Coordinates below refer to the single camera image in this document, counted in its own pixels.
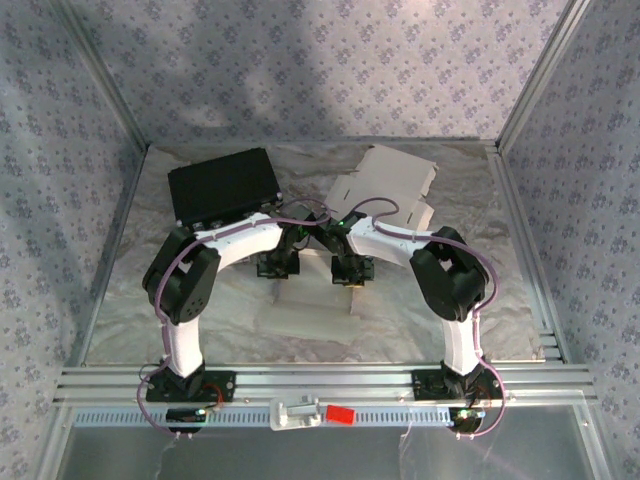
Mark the small black circuit board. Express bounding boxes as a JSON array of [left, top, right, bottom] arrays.
[[448, 407, 487, 434], [166, 407, 208, 434]]

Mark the aluminium frame leg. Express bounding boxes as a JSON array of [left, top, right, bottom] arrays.
[[37, 404, 76, 480], [574, 404, 609, 480]]

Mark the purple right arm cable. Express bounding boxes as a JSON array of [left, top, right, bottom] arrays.
[[344, 197, 509, 442]]

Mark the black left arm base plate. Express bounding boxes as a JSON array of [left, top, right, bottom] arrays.
[[145, 370, 238, 403]]

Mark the red plastic block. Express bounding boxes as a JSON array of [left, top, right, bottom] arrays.
[[325, 405, 357, 426]]

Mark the aluminium side rail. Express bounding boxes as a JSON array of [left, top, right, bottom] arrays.
[[487, 142, 571, 366], [63, 143, 152, 369]]

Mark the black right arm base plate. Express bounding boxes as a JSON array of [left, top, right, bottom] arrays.
[[412, 368, 504, 401]]

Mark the slotted grey cable duct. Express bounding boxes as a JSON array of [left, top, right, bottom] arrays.
[[72, 404, 459, 429]]

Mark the thin aluminium table rail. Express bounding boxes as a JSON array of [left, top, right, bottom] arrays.
[[147, 137, 500, 149]]

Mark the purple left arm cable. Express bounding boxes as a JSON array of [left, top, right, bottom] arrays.
[[137, 197, 332, 442]]

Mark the wide aluminium base rail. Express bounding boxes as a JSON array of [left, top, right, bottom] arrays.
[[53, 363, 600, 405]]

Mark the grey metal panel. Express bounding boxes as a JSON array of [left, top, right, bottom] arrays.
[[64, 424, 599, 480]]

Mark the black hard case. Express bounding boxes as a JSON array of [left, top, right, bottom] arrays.
[[167, 148, 284, 236]]

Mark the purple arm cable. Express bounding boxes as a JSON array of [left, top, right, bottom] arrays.
[[137, 197, 332, 442], [344, 197, 509, 442]]

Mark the white plastic bracket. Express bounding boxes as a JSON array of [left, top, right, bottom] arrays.
[[268, 393, 322, 432]]

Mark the pale lavender paper box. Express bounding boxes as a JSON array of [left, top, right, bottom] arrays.
[[272, 248, 387, 326]]

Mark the aluminium frame post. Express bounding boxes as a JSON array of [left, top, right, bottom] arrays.
[[496, 0, 595, 151]]

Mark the white cardboard paper box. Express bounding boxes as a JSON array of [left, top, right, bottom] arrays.
[[323, 144, 440, 239]]

